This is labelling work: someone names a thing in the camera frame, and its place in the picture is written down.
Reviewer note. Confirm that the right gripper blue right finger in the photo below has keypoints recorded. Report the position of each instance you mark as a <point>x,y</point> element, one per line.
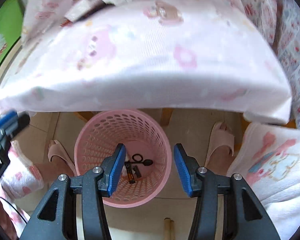
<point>183,164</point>

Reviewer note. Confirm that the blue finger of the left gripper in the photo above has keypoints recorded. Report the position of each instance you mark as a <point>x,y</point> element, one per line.
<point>18,125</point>
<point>8,119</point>

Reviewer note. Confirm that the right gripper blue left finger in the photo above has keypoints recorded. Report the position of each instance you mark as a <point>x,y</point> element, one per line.
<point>114,169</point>

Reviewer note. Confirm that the black orange coffee sachet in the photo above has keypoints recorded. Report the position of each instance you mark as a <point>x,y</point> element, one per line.
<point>132,171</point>

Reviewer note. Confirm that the pastel tissue pack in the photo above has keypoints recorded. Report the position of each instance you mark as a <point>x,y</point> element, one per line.
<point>84,8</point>

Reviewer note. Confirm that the pink plastic waste basket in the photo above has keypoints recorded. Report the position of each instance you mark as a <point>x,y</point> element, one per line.
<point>133,151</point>

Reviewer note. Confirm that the right pink slipper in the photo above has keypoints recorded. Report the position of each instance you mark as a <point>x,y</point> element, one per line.
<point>221,135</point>

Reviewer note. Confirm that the pink slipper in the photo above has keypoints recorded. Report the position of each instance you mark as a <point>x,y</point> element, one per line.
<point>221,135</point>
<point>57,150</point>

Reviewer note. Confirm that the left pink slipper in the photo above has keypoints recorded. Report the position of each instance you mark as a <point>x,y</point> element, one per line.
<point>57,150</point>

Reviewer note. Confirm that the green plastic storage box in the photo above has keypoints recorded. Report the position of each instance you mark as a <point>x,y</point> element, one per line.
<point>11,21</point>

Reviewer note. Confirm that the pink cartoon bed sheet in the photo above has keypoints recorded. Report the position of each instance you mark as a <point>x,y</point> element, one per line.
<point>146,54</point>

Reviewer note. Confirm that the patterned print quilt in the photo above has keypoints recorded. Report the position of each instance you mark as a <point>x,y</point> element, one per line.
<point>279,23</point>

